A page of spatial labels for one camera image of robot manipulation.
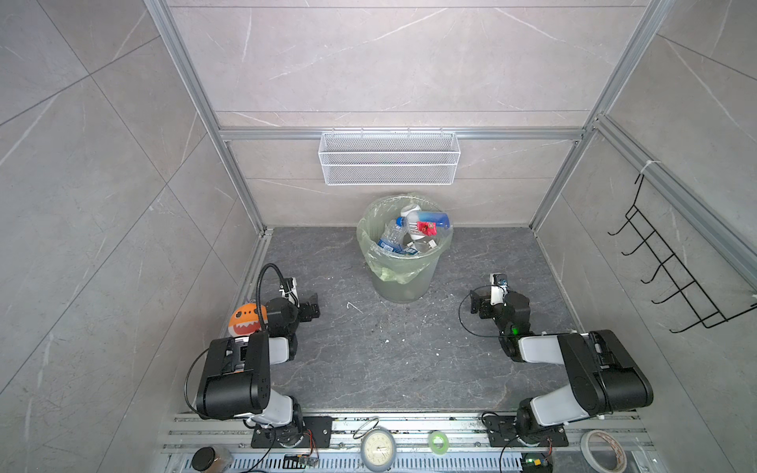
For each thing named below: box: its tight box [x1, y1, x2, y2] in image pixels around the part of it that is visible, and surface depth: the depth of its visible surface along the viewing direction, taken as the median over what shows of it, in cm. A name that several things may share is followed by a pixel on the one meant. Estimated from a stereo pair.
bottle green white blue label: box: [402, 232, 438, 253], surface depth 90 cm
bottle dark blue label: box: [377, 216, 409, 255], surface depth 90 cm
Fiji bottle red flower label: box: [408, 211, 452, 238], surface depth 81 cm
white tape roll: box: [580, 429, 628, 473], surface depth 73 cm
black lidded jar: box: [190, 445, 235, 473], surface depth 64 cm
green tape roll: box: [427, 430, 450, 456], surface depth 73 cm
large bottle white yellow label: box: [400, 203, 422, 226], surface depth 90 cm
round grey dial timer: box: [359, 426, 398, 473], surface depth 70 cm
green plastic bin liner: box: [356, 193, 454, 284], surface depth 85 cm
